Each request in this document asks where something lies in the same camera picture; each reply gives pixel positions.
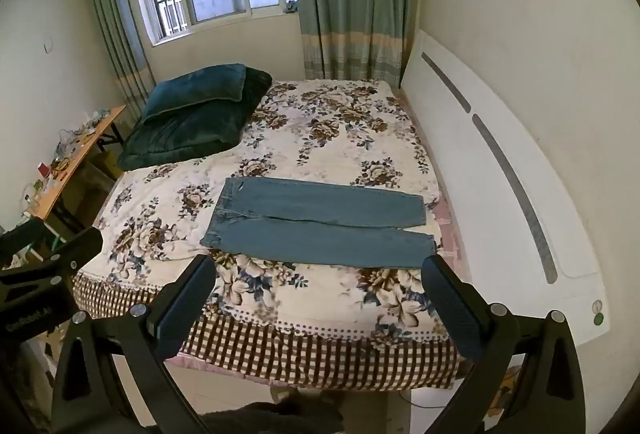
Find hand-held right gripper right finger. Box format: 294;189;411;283
421;254;589;434

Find floral bed blanket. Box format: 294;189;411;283
72;79;463;391

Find white bed headboard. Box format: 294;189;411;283
400;29;612;346

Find tangle of desk cables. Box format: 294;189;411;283
52;111;111;170

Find blue denim pants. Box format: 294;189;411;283
199;177;437;269

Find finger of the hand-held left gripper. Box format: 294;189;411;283
46;228;104;277

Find pink bed sheet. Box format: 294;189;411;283
431;201;472;277

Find person's dark fuzzy clothing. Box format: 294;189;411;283
195;395;347;434

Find small dark green pillow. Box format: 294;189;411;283
141;63;248;124

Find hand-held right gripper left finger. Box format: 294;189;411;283
50;254;217;434

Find wooden desk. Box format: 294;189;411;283
26;105;127;260

